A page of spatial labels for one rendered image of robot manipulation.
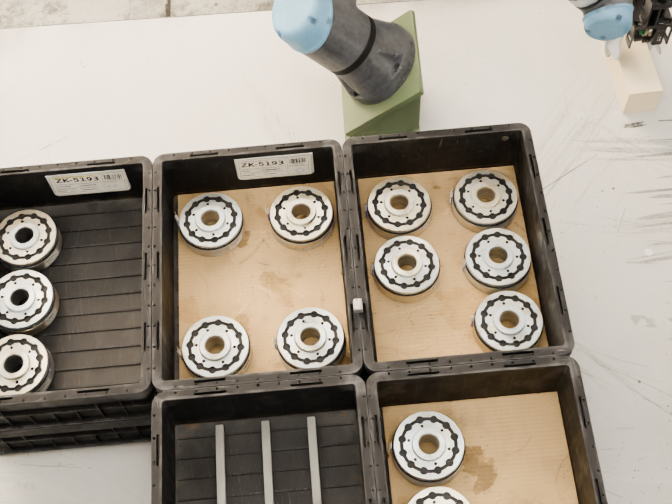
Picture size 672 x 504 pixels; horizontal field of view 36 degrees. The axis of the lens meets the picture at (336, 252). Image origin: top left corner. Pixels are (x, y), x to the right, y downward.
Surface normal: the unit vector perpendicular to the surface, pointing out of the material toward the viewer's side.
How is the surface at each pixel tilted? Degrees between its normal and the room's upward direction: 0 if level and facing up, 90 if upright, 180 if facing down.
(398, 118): 90
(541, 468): 0
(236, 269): 0
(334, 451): 0
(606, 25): 97
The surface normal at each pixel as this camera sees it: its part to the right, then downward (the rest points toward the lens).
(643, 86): -0.04, -0.47
